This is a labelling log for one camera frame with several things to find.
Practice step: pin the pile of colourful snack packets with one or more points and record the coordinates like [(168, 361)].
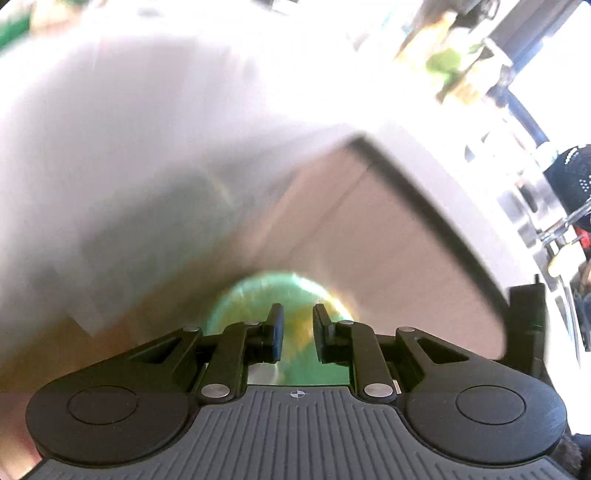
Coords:
[(443, 64)]

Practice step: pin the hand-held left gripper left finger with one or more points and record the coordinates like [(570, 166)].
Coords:
[(276, 339)]

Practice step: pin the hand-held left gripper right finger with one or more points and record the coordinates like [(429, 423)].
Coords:
[(319, 337)]

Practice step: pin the green plastic bin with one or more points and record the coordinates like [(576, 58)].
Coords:
[(240, 304)]

